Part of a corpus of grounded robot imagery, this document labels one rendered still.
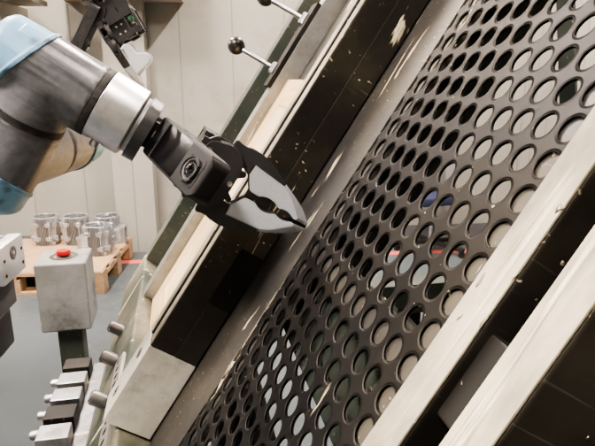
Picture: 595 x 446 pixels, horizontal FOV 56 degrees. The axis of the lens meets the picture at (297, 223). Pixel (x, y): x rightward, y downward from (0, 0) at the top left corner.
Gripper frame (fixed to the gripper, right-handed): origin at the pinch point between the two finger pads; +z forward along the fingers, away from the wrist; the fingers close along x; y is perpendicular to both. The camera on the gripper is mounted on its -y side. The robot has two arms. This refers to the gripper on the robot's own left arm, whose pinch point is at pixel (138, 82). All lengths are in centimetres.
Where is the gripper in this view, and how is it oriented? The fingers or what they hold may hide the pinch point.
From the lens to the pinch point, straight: 129.9
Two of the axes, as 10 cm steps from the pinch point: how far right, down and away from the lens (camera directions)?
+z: 4.7, 8.4, 2.7
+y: 8.8, -4.7, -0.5
